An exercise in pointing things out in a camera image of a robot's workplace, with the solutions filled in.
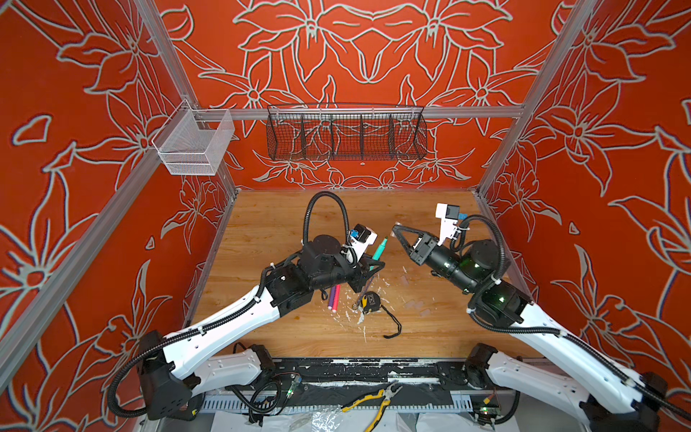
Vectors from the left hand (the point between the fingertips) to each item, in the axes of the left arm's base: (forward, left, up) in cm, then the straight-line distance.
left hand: (381, 260), depth 64 cm
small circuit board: (-27, -29, -30) cm, 50 cm away
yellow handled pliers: (-24, -4, -28) cm, 37 cm away
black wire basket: (+53, +11, +1) cm, 54 cm away
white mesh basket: (+44, +66, +2) cm, 79 cm away
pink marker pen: (+1, +12, -29) cm, 31 cm away
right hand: (+2, -1, +10) cm, 10 cm away
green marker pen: (+1, +1, +3) cm, 4 cm away
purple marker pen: (+2, +14, -29) cm, 32 cm away
